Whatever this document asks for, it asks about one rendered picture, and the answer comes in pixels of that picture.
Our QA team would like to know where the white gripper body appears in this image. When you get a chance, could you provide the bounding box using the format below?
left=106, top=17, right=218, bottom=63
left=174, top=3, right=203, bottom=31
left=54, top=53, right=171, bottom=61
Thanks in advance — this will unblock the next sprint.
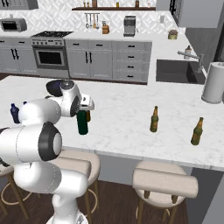
left=82, top=94, right=95, bottom=112

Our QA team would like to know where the dark green plastic bottle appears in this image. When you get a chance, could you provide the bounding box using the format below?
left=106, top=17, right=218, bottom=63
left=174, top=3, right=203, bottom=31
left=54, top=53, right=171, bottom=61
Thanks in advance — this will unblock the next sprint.
left=76, top=109, right=89, bottom=136

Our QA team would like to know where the grey base cupboard run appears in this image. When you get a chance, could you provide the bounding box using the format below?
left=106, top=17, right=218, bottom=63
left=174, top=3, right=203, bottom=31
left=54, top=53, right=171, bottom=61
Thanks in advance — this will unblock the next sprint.
left=0, top=38, right=39, bottom=75
left=64, top=38, right=153, bottom=85

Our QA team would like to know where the steel oven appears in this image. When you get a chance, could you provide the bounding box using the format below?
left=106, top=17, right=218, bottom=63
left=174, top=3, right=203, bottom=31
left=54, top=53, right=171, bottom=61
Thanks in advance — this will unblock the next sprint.
left=31, top=37, right=70, bottom=79

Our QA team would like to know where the beige wooden bar stool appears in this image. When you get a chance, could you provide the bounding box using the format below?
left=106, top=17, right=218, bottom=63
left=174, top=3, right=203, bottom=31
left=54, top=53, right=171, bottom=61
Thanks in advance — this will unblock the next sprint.
left=47, top=149, right=102, bottom=224
left=0, top=164, right=33, bottom=221
left=132, top=159, right=200, bottom=224

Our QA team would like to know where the green brown glass bottle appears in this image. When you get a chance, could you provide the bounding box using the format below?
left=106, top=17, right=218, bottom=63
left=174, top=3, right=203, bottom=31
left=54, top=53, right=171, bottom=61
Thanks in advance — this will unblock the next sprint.
left=190, top=116, right=205, bottom=146
left=150, top=105, right=160, bottom=134

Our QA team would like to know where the dark blue plastic bottle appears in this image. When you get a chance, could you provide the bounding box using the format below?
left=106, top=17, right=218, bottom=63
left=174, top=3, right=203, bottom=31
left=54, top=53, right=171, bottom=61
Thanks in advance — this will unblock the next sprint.
left=10, top=102, right=21, bottom=124

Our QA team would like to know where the wooden knife block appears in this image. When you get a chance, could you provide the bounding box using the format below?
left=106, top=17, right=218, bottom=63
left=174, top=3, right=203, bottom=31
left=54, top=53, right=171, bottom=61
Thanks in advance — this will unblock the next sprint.
left=101, top=20, right=110, bottom=35

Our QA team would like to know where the black hob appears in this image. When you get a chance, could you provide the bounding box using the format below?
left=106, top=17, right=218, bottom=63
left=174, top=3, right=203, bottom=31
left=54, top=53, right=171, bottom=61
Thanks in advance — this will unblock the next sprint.
left=31, top=30, right=74, bottom=39

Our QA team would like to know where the grey coffee machine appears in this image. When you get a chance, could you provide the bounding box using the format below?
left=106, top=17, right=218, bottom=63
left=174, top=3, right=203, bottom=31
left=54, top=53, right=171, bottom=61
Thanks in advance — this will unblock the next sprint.
left=122, top=15, right=137, bottom=38

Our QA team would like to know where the dark sink basin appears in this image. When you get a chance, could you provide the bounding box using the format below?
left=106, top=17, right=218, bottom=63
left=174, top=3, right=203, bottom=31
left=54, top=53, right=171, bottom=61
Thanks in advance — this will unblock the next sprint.
left=156, top=59, right=207, bottom=86

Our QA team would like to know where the potted plant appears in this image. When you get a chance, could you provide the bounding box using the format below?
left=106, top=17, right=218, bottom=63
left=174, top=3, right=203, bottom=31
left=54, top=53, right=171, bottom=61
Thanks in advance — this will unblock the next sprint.
left=167, top=29, right=179, bottom=41

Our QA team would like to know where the grey toaster oven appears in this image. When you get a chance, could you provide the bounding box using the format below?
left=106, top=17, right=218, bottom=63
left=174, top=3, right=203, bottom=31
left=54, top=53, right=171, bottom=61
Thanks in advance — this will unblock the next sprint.
left=0, top=17, right=28, bottom=33

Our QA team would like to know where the white soap dispenser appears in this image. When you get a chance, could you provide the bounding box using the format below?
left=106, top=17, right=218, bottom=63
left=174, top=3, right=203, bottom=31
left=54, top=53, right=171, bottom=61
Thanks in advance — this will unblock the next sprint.
left=184, top=45, right=193, bottom=60

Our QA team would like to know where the grey tap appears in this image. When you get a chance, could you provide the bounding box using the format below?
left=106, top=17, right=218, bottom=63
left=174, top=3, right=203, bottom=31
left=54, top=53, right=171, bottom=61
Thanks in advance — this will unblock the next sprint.
left=177, top=50, right=206, bottom=74

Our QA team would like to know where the white paper towel roll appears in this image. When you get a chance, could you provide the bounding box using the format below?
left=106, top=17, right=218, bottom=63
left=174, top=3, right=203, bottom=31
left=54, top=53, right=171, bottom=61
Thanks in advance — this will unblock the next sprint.
left=200, top=61, right=224, bottom=105

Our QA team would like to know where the rail with hanging tools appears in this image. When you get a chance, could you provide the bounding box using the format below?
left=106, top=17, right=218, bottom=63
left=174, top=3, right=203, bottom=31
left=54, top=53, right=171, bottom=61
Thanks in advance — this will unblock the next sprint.
left=84, top=12, right=101, bottom=31

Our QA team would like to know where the dark wooden wall shelf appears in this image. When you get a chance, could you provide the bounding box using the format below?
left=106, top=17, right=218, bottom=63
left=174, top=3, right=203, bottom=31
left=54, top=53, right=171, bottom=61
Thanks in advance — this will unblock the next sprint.
left=72, top=6, right=157, bottom=12

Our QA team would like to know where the grey wall cupboard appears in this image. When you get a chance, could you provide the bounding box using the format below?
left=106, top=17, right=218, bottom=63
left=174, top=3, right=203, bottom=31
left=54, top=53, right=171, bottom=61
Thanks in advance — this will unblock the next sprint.
left=156, top=0, right=224, bottom=29
left=0, top=0, right=39, bottom=11

